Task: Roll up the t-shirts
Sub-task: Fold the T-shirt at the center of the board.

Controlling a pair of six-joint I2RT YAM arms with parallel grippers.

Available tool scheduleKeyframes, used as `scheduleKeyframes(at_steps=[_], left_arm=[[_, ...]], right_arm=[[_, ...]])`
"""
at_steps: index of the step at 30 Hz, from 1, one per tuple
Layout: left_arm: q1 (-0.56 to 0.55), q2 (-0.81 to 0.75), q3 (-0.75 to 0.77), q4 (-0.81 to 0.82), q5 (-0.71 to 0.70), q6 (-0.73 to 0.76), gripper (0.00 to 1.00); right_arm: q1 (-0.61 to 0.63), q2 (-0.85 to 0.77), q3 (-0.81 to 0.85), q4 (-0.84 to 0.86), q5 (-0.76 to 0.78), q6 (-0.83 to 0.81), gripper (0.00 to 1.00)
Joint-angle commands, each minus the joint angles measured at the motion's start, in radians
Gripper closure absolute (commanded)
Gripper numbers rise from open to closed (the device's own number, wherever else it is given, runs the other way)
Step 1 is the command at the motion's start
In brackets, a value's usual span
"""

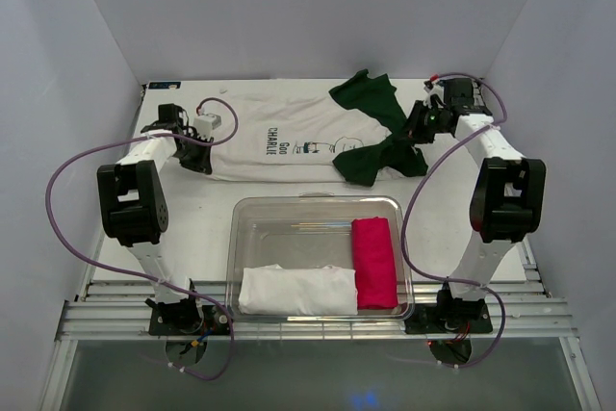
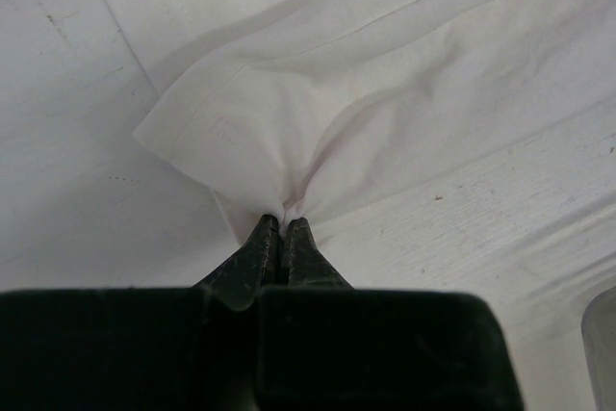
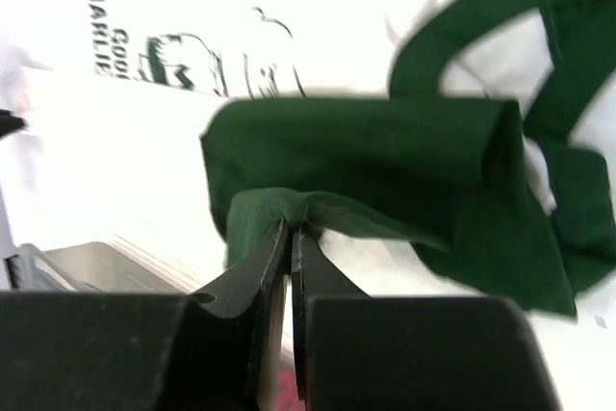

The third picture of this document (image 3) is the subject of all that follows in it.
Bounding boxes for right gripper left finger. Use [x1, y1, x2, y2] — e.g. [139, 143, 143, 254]
[158, 220, 291, 410]

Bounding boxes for rolled pink t-shirt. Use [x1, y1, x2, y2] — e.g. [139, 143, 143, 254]
[275, 369, 302, 411]

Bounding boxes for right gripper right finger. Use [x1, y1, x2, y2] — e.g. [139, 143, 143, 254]
[291, 227, 370, 410]

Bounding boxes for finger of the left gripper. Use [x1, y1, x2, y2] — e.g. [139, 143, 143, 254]
[0, 110, 27, 138]

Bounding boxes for white and green t-shirt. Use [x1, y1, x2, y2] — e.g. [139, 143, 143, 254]
[1, 0, 615, 317]

